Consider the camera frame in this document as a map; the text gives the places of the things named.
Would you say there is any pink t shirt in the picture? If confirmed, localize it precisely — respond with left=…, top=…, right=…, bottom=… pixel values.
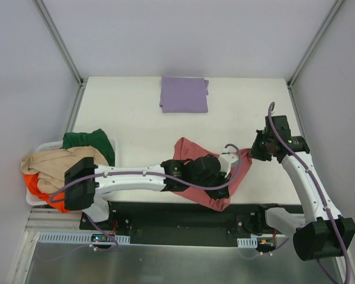
left=173, top=137, right=252, bottom=211

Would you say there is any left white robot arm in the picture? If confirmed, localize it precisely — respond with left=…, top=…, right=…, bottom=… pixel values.
left=64, top=154, right=231, bottom=230

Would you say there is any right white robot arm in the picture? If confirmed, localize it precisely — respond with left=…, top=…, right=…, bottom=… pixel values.
left=250, top=115, right=355, bottom=261

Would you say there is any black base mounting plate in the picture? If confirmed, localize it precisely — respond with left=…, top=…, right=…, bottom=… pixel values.
left=97, top=202, right=282, bottom=247

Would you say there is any folded purple t shirt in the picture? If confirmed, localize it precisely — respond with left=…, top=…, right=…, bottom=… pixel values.
left=159, top=77, right=209, bottom=114

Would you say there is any green t shirt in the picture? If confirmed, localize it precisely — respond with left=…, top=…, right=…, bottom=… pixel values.
left=62, top=128, right=115, bottom=166

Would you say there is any beige t shirt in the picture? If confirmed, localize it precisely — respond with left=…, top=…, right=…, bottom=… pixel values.
left=20, top=146, right=108, bottom=195

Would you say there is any orange t shirt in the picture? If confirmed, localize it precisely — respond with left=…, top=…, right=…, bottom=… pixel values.
left=24, top=173, right=69, bottom=213

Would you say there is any white laundry basket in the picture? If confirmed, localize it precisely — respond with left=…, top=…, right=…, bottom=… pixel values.
left=25, top=137, right=120, bottom=206

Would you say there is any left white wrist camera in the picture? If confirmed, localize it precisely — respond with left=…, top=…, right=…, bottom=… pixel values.
left=218, top=152, right=241, bottom=179

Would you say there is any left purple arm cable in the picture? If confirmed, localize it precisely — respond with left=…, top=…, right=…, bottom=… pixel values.
left=49, top=144, right=242, bottom=205

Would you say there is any right white cable duct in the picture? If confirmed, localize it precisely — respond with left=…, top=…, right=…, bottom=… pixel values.
left=237, top=237, right=258, bottom=249

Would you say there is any white cable duct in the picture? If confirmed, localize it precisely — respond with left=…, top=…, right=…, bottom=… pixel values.
left=38, top=232, right=115, bottom=246
left=237, top=237, right=258, bottom=249

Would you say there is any right aluminium frame post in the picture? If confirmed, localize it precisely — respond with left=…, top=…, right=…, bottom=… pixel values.
left=287, top=0, right=346, bottom=89

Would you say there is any aluminium frame post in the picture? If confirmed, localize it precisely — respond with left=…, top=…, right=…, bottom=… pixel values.
left=33, top=0, right=84, bottom=86
left=287, top=0, right=346, bottom=89

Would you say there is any left white cable duct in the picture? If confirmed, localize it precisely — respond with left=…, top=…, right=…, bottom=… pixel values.
left=38, top=232, right=115, bottom=246

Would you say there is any left aluminium frame post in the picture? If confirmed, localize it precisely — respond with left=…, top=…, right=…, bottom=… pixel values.
left=33, top=0, right=84, bottom=86

